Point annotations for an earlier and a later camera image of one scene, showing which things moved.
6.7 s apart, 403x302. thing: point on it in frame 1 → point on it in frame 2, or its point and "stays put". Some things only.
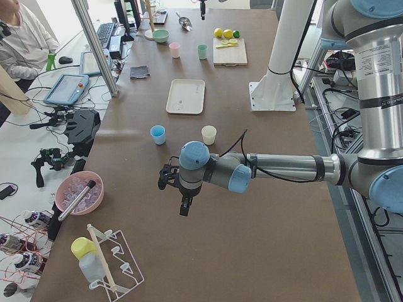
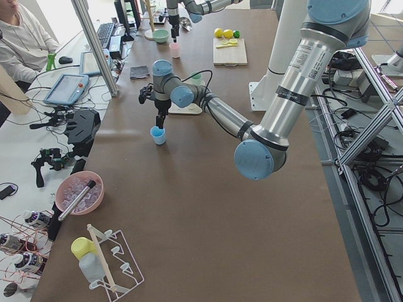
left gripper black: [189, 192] → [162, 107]
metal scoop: [184, 22] stays put
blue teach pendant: [68, 89] stays put
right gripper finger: [203, 9] → [174, 21]
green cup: [202, 51] → [197, 79]
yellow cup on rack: [81, 245] stays put
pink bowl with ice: [72, 184] stays put
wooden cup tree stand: [148, 34] stays put
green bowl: [160, 36] stays put
